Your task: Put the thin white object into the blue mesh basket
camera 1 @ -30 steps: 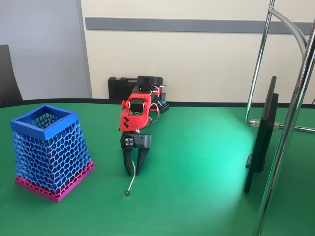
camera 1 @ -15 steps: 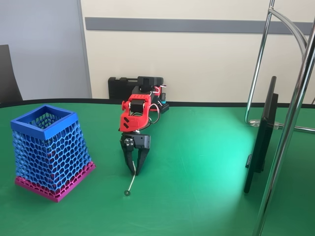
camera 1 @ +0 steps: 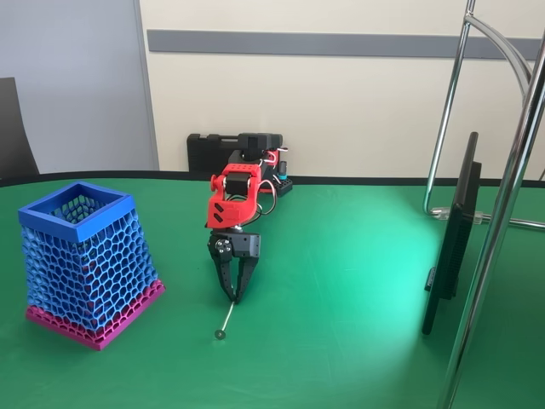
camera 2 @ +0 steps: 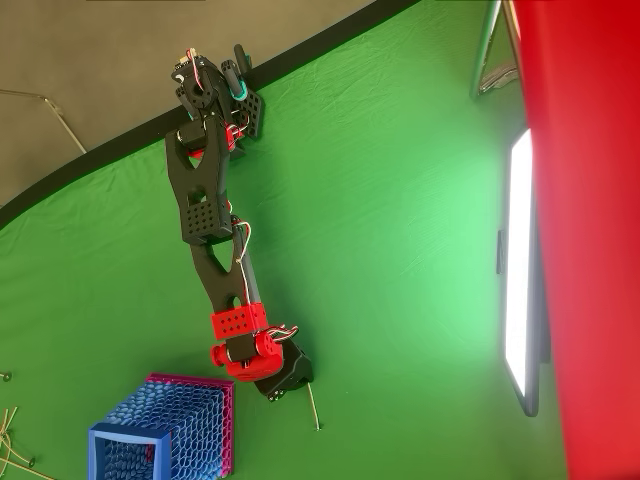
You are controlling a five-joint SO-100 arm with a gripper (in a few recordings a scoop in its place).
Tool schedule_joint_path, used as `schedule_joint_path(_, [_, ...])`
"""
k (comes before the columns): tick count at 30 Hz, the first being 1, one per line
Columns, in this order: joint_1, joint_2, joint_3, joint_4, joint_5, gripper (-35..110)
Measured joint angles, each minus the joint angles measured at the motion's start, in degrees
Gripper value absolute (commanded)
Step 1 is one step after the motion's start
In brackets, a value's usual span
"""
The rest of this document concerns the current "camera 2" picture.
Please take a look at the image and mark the white cable with round tip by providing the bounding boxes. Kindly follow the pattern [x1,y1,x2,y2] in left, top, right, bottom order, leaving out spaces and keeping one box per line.
[306,381,324,433]

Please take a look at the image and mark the blue and magenta lattice basket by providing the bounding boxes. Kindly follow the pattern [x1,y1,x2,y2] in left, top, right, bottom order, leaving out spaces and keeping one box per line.
[87,371,235,480]

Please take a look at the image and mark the beige cable with green tip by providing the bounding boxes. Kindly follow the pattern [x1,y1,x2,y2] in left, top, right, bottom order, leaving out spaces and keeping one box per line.
[0,432,37,467]

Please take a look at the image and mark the thin beige cable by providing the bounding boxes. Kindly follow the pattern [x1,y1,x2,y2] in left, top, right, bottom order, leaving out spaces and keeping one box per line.
[0,456,57,480]

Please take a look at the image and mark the light green thin cable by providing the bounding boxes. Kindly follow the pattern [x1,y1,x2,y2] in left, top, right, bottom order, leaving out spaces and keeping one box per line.
[1,404,19,439]

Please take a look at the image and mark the green table cloth black edge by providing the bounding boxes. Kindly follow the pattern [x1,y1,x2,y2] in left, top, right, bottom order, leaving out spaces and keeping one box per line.
[0,0,571,480]

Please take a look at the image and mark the large red panel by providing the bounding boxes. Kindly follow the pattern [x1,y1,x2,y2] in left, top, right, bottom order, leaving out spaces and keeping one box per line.
[509,0,640,480]

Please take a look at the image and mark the thin metal rod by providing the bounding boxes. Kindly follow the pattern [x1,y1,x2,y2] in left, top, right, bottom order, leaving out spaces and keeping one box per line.
[0,87,89,154]

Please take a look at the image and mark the chrome tube stand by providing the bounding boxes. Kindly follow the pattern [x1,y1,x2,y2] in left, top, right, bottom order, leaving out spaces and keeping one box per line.
[468,0,524,101]

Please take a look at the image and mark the red white wrist servo cable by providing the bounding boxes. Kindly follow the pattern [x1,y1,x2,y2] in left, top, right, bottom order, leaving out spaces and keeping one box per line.
[264,324,300,344]

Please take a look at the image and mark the red white forearm servo cable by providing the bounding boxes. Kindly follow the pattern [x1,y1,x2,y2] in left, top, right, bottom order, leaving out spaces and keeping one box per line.
[231,222,254,307]

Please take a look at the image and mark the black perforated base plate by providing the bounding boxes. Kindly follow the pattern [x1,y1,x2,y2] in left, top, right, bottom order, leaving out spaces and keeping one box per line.
[227,84,266,161]

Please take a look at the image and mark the black clamp with teal ring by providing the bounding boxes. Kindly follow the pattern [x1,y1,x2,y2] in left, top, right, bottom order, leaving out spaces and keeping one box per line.
[221,43,254,101]

